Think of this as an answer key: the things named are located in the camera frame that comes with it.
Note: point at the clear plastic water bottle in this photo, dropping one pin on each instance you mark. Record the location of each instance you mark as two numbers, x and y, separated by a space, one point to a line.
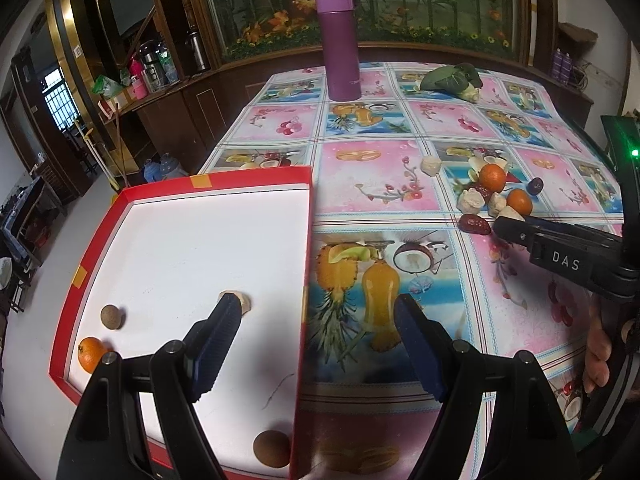
168 67

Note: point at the person's right hand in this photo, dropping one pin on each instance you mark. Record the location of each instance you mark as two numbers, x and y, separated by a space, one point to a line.
597 350

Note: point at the brown longan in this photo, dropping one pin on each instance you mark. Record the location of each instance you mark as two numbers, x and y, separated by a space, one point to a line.
112 317
271 448

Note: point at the red-rimmed white tray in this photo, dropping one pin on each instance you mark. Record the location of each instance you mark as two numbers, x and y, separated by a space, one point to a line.
165 260

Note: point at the blue thermos jug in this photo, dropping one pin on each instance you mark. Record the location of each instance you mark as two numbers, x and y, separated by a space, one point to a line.
151 171

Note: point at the glass panel with artificial plants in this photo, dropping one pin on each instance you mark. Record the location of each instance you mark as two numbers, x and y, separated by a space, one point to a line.
400 0

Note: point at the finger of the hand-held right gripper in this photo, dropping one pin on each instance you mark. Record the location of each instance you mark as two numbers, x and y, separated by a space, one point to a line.
512 230

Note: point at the grey thermos jug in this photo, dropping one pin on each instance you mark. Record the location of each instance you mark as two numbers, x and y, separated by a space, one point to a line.
171 166

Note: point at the dark purple grape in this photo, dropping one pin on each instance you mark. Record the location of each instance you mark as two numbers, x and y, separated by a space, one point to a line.
535 186

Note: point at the green bag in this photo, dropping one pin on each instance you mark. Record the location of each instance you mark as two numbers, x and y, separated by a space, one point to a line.
107 87

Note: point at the green leafy vegetable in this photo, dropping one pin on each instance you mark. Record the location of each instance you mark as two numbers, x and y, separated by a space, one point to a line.
445 80

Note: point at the steel flask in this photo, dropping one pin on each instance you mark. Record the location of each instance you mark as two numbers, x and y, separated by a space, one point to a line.
198 51

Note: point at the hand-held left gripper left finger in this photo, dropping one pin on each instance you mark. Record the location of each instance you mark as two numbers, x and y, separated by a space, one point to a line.
220 345

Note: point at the pink bottle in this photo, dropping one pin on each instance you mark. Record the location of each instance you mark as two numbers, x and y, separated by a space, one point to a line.
137 84

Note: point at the dark side table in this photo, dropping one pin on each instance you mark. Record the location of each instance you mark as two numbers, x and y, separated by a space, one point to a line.
17 222

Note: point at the fruit print tablecloth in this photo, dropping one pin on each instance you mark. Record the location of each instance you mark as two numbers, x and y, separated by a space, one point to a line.
380 175

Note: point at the black thermos pot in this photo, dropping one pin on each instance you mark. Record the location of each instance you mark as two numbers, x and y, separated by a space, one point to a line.
151 67

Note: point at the purple thermos bottle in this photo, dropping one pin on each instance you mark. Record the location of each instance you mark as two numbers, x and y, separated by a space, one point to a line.
340 45

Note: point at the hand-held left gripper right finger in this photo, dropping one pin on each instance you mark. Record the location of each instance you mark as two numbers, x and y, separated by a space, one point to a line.
417 355

